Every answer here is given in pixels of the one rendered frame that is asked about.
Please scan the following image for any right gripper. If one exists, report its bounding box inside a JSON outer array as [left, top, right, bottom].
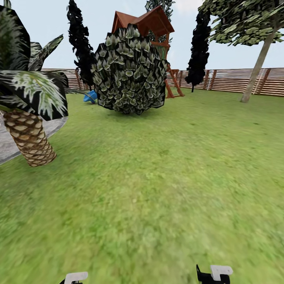
[[196, 265, 230, 284]]

